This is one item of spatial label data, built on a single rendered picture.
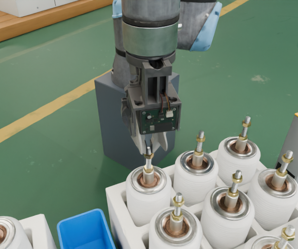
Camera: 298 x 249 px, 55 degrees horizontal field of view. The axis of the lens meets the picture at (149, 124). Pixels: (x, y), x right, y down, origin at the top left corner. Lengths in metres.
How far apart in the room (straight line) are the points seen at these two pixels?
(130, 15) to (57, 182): 0.70
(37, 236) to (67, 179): 0.36
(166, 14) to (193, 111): 0.90
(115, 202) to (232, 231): 0.25
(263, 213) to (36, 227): 0.47
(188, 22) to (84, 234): 0.57
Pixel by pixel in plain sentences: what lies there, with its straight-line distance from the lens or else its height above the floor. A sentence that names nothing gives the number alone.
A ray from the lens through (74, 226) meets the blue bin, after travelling 0.75.
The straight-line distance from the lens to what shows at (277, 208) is 0.64.
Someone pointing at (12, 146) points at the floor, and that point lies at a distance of 1.16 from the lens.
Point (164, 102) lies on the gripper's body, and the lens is 0.41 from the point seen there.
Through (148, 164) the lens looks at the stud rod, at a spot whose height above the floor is 0.30.
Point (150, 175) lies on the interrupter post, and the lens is 0.58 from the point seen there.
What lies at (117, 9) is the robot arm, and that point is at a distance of 0.74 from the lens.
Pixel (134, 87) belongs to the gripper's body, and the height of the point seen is 0.48.
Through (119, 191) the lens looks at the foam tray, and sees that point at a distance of 0.68.
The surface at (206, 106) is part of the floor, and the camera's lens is 1.27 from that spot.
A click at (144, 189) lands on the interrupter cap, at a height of 0.25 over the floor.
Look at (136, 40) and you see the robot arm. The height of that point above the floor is 0.57.
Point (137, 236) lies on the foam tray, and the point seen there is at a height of 0.18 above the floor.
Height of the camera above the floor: 0.71
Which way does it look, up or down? 38 degrees down
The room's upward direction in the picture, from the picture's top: straight up
